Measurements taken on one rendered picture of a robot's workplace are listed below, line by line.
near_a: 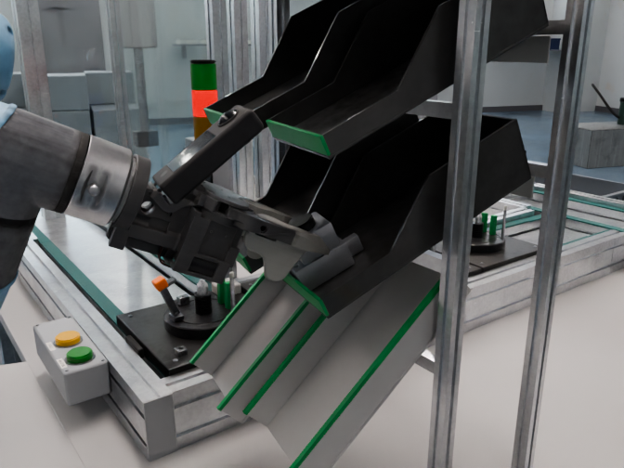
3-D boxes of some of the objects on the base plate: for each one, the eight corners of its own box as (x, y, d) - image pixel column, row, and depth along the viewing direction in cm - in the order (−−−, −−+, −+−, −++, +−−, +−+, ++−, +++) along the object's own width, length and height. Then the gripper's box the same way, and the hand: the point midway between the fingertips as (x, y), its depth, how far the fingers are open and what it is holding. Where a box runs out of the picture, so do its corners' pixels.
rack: (434, 567, 71) (498, -245, 46) (268, 418, 99) (253, -137, 75) (539, 492, 83) (635, -188, 58) (365, 378, 111) (380, -112, 86)
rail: (149, 462, 88) (142, 397, 85) (19, 279, 157) (13, 239, 154) (184, 448, 91) (178, 385, 88) (42, 274, 160) (35, 235, 157)
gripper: (99, 220, 62) (278, 276, 72) (109, 261, 51) (316, 318, 61) (130, 143, 60) (307, 210, 70) (145, 168, 50) (351, 243, 60)
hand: (311, 233), depth 65 cm, fingers closed on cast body, 4 cm apart
